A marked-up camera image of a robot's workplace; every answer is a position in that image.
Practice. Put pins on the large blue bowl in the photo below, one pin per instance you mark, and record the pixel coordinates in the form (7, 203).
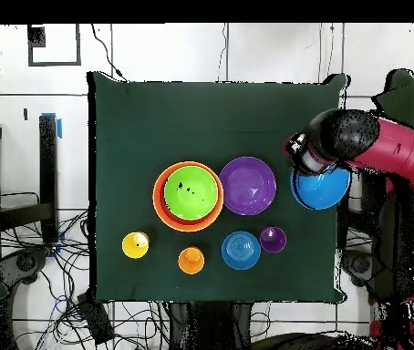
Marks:
(320, 191)

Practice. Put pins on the purple bowl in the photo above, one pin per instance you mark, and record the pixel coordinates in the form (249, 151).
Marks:
(247, 186)

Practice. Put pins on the green bowl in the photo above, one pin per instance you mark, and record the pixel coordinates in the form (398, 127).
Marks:
(191, 193)

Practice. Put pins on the large orange bowl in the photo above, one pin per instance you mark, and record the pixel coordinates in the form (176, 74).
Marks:
(157, 207)

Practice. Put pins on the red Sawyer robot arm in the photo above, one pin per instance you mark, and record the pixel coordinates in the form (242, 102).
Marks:
(393, 149)

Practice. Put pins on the dark green table cloth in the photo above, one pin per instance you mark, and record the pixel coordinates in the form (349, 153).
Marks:
(210, 116)

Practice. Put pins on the purple cup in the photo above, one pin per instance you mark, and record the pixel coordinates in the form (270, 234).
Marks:
(272, 239)

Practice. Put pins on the small blue bowl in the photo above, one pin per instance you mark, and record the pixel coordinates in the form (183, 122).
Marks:
(241, 251)

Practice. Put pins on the orange cup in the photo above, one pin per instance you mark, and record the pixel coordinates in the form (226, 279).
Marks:
(191, 260)

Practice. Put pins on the yellow cup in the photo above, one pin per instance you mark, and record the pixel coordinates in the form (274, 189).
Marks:
(135, 243)

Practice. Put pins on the blue tape strip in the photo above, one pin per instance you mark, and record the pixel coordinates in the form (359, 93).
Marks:
(59, 129)

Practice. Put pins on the black metal stand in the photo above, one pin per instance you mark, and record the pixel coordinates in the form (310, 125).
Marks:
(48, 164)

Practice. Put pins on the black power strip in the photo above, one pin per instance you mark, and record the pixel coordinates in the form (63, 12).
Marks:
(95, 319)

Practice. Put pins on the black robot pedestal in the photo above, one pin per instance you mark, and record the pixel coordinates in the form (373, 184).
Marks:
(210, 324)

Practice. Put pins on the black square frame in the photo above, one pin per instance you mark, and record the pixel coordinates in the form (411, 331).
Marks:
(36, 36)

